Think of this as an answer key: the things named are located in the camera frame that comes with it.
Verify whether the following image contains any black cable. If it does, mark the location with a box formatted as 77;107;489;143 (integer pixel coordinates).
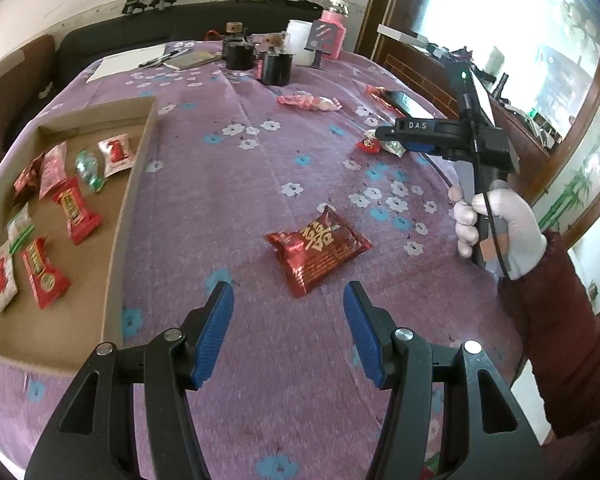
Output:
422;152;511;281

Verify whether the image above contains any phone on stand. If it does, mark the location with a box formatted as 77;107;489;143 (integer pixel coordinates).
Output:
304;21;337;70

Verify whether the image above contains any white paper sheet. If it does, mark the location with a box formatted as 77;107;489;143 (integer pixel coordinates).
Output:
85;44;167;83

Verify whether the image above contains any white red snack packet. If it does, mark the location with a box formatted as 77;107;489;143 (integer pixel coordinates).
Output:
97;132;133;178
0;240;20;315

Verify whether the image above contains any cardboard box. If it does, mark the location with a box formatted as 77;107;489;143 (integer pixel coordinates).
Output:
0;96;160;372

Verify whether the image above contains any black smartphone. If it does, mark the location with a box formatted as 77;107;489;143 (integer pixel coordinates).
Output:
382;89;433;121

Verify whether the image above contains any pink translucent snack packet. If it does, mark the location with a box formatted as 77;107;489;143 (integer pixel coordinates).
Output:
276;91;343;113

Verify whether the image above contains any black pen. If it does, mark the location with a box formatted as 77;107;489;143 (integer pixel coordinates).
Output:
139;49;193;68

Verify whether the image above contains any flat red plastic wrapper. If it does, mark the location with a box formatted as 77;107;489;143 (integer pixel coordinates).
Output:
365;84;396;103

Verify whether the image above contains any purple floral tablecloth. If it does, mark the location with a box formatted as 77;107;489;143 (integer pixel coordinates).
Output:
0;50;531;480

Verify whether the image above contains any black jar with cork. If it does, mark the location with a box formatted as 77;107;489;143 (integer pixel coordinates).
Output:
222;21;258;72

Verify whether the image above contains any white ledge slab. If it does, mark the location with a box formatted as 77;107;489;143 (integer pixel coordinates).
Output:
377;24;428;46

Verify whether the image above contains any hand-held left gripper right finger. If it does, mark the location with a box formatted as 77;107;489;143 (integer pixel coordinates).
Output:
342;280;546;480

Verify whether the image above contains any bamboo print wall sticker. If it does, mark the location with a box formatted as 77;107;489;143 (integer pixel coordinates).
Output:
535;160;600;241

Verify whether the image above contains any dark red snack packet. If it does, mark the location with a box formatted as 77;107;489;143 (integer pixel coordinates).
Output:
12;152;46;206

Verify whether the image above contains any pale red snack packet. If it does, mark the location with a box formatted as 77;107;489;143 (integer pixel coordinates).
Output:
39;141;68;200

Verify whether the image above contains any small red cartoon snack packet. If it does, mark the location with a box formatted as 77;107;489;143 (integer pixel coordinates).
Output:
356;130;386;153

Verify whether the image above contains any green candy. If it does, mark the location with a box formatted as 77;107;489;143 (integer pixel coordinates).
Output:
75;149;106;193

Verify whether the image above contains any green white snack packet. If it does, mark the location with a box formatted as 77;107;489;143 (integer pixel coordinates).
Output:
6;202;36;253

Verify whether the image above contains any tan notebook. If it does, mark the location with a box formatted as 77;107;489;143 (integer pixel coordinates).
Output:
165;50;221;72

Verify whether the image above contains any brown chair back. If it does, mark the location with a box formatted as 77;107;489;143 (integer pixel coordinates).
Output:
0;35;56;161

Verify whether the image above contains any large red snack packet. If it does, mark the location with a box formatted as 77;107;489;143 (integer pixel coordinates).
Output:
265;204;373;300

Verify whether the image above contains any pink thermos bottle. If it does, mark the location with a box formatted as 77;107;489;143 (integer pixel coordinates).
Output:
314;0;351;61

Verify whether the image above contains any person's right forearm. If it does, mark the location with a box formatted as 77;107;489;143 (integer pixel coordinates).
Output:
495;230;600;441

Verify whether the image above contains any white plastic cup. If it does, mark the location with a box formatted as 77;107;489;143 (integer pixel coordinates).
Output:
285;19;315;67

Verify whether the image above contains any person's right hand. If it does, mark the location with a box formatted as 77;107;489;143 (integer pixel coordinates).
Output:
451;179;549;282

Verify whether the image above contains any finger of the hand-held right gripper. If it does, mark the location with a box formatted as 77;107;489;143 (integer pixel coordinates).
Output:
374;117;463;142
400;139;451;157

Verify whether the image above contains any red snack packet yellow label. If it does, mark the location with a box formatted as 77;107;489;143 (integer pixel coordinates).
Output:
21;236;72;310
52;176;103;245

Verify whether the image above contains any black cup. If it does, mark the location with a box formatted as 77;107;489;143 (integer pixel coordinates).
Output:
256;32;295;87

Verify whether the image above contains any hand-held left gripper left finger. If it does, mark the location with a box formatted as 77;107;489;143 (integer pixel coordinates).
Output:
24;280;236;480

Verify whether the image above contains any black sofa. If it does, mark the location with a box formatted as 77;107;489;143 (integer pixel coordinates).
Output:
55;0;326;81

